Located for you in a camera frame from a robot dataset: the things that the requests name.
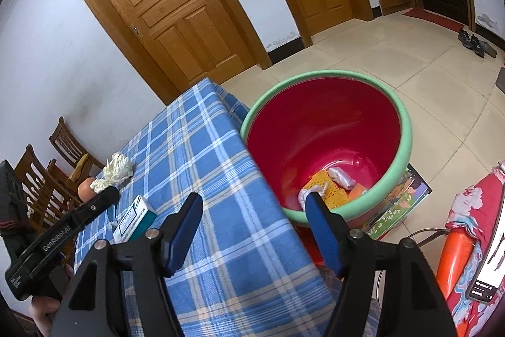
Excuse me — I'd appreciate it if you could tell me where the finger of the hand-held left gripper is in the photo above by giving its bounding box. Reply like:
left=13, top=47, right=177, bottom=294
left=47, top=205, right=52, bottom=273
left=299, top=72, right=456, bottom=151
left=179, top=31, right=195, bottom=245
left=71, top=185, right=120, bottom=233

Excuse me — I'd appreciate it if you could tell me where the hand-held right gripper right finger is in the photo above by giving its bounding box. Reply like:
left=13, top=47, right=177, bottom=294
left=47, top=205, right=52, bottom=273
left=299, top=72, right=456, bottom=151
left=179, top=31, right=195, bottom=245
left=306, top=192, right=458, bottom=337

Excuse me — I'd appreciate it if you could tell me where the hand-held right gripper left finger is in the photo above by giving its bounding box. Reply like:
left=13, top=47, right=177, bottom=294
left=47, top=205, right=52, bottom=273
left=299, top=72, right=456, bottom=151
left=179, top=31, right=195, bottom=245
left=49, top=192, right=205, bottom=337

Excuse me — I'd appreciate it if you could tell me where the teal and white carton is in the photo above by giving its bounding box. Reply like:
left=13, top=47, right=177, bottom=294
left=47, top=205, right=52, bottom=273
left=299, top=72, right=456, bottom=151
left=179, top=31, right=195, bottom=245
left=113, top=195, right=156, bottom=243

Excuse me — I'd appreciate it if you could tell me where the white striped wrapper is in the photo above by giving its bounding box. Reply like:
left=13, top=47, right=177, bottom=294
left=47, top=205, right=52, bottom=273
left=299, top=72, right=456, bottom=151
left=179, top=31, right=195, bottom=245
left=297, top=187, right=316, bottom=211

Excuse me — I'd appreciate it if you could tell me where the white paper ball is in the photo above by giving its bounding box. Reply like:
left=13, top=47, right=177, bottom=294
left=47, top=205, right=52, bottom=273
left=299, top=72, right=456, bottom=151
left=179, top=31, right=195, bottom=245
left=103, top=151, right=135, bottom=184

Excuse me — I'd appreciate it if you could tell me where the clear plastic bottle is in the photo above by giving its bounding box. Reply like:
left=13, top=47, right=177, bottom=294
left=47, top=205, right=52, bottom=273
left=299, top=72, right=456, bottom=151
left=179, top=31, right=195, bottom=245
left=328, top=165, right=358, bottom=191

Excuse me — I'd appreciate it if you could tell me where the red bucket with green rim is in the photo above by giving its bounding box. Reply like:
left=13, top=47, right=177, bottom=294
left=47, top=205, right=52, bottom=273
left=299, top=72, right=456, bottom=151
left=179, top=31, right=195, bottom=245
left=239, top=69, right=413, bottom=268

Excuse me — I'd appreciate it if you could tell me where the person's left hand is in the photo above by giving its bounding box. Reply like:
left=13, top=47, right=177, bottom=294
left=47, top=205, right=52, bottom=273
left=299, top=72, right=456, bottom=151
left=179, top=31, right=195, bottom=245
left=31, top=295, right=61, bottom=337

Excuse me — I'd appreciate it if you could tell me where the yellow seat cushion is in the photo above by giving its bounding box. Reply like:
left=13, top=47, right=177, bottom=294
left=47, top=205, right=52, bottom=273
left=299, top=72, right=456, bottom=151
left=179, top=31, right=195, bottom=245
left=70, top=154, right=89, bottom=180

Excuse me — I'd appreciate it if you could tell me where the yellow-orange foam net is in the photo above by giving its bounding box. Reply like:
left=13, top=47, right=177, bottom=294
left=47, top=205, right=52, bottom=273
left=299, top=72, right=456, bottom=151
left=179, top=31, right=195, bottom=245
left=302, top=169, right=352, bottom=211

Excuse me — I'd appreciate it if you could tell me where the large wooden chair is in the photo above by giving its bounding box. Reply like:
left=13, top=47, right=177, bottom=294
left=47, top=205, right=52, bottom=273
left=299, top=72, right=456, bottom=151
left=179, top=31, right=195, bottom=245
left=14, top=143, right=85, bottom=231

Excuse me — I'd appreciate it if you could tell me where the small wooden chair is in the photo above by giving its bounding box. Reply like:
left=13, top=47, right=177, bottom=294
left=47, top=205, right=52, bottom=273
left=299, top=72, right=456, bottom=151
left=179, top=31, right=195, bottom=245
left=49, top=117, right=105, bottom=180

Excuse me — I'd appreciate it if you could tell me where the colourful picture book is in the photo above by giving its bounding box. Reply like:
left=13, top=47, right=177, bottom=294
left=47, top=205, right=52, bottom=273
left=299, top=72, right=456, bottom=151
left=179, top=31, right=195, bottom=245
left=361, top=162, right=432, bottom=241

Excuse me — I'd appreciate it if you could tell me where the orange cylinder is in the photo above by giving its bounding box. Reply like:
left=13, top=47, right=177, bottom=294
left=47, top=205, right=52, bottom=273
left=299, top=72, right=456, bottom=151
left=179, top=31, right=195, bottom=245
left=435, top=228, right=480, bottom=300

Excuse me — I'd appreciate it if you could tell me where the smartphone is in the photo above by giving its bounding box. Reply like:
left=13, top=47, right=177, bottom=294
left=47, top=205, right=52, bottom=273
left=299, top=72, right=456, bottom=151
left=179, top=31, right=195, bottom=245
left=466, top=230, right=505, bottom=304

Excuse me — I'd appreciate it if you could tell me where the wide wooden panel door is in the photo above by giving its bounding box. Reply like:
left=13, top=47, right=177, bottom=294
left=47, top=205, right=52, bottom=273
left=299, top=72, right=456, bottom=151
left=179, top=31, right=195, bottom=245
left=63, top=0, right=273, bottom=106

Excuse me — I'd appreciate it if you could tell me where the red door mat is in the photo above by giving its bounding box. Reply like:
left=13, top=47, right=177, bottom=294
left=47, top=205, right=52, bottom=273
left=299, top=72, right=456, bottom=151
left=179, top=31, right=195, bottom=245
left=402, top=6, right=466, bottom=33

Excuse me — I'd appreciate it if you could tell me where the grey slipper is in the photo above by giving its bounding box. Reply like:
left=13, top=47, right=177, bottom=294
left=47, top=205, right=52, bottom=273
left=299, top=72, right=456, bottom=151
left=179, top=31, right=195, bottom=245
left=479, top=40, right=498, bottom=58

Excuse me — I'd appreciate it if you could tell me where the black cable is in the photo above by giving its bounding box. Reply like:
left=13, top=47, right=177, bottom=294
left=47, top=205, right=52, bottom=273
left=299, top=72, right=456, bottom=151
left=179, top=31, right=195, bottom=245
left=414, top=228, right=448, bottom=249

